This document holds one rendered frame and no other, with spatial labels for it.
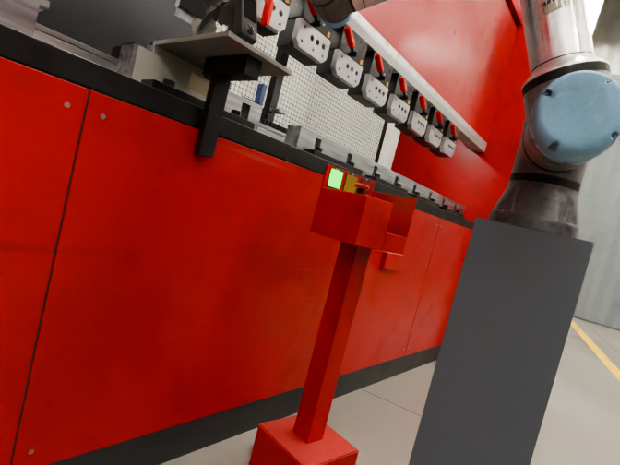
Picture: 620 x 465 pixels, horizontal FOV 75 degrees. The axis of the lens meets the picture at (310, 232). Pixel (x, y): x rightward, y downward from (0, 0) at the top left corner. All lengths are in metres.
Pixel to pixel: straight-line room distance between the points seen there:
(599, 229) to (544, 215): 7.56
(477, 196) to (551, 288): 2.10
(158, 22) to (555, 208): 1.38
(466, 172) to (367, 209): 1.99
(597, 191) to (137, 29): 7.72
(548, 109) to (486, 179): 2.18
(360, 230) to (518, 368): 0.42
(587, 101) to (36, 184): 0.86
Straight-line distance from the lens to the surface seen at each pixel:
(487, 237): 0.77
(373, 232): 0.99
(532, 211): 0.79
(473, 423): 0.83
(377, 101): 1.67
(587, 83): 0.70
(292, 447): 1.17
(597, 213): 8.39
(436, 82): 2.13
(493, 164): 2.87
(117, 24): 1.61
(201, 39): 0.91
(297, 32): 1.32
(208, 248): 1.02
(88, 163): 0.85
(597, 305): 8.37
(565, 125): 0.69
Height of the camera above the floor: 0.72
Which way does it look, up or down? 3 degrees down
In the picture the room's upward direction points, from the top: 14 degrees clockwise
